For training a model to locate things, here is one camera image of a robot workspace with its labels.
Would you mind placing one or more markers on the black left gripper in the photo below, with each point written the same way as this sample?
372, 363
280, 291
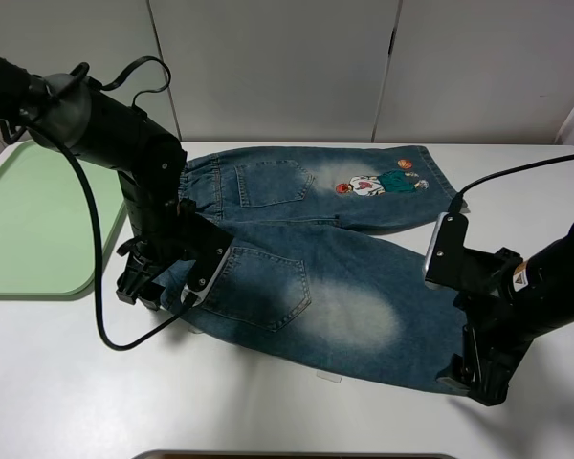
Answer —
156, 241

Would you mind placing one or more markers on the light green plastic tray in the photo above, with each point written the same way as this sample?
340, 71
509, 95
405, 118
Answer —
46, 243

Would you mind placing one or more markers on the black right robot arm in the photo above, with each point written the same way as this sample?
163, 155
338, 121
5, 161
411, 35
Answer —
548, 303

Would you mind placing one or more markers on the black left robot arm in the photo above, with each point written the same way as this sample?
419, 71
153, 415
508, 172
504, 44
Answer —
76, 111

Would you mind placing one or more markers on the clear tape piece front centre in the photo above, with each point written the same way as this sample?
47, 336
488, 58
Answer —
328, 376

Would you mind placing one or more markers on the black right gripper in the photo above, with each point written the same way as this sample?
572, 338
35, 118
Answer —
493, 337

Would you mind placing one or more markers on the children's blue denim shorts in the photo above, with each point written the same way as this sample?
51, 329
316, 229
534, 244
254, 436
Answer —
310, 277

